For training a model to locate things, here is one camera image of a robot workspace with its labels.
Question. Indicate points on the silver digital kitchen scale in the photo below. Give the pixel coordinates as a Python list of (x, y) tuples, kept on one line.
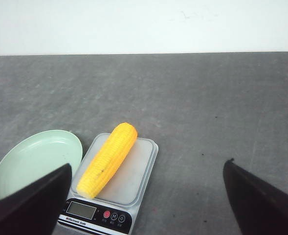
[(114, 210)]

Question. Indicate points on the pale green plate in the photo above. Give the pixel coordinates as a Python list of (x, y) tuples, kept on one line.
[(37, 156)]

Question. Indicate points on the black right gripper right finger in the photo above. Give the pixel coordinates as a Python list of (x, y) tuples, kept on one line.
[(259, 207)]

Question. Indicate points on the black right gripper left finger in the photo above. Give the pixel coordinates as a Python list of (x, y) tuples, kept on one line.
[(34, 210)]

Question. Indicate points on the yellow corn cob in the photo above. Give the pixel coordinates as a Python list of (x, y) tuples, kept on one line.
[(107, 160)]

